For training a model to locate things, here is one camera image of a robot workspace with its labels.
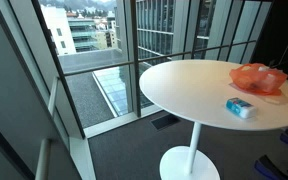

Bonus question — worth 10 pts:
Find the dark floor vent grille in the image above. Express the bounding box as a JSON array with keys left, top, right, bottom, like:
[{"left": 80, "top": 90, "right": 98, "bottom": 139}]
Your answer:
[{"left": 150, "top": 114, "right": 182, "bottom": 131}]

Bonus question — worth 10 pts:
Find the orange plastic bag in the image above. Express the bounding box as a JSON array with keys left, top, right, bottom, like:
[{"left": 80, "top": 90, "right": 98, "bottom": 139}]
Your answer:
[{"left": 229, "top": 63, "right": 288, "bottom": 97}]

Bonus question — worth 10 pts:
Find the white cylindrical post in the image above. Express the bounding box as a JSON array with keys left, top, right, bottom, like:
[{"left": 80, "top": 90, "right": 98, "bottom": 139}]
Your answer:
[{"left": 34, "top": 138, "right": 52, "bottom": 180}]

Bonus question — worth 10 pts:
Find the blue white box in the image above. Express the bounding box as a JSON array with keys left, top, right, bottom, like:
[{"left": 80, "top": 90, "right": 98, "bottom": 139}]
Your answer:
[{"left": 225, "top": 97, "right": 258, "bottom": 119}]

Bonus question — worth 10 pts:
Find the white table pedestal base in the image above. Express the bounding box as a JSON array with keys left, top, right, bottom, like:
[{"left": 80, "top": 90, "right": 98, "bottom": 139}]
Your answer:
[{"left": 159, "top": 122, "right": 221, "bottom": 180}]

